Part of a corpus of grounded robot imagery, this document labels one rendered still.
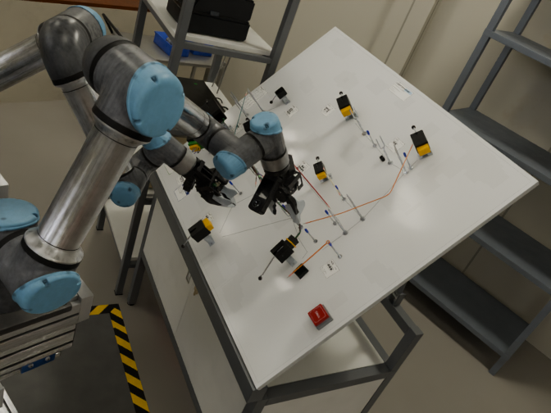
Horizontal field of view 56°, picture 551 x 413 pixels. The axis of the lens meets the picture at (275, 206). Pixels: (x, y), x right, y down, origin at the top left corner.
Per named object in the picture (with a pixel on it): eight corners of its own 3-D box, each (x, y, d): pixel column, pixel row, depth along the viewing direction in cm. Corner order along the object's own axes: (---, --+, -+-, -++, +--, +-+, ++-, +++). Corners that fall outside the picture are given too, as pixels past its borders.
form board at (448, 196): (157, 169, 234) (154, 167, 233) (336, 29, 228) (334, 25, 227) (259, 390, 155) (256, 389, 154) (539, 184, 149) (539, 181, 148)
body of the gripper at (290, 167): (304, 188, 147) (298, 156, 139) (287, 207, 143) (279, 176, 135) (283, 179, 151) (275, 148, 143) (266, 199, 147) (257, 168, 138)
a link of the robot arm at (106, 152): (33, 274, 112) (156, 52, 100) (68, 319, 105) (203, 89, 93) (-22, 274, 101) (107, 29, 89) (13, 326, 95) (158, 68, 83)
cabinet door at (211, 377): (216, 458, 182) (250, 390, 161) (172, 337, 218) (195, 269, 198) (223, 456, 183) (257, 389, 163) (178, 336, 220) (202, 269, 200)
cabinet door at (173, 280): (174, 336, 219) (197, 269, 199) (142, 250, 256) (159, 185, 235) (178, 335, 220) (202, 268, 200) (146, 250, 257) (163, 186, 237)
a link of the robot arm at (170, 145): (139, 135, 149) (159, 118, 146) (168, 158, 155) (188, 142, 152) (136, 151, 143) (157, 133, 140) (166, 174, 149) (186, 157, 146)
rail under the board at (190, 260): (246, 403, 157) (252, 391, 153) (148, 179, 236) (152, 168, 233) (261, 400, 160) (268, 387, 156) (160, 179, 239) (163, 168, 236)
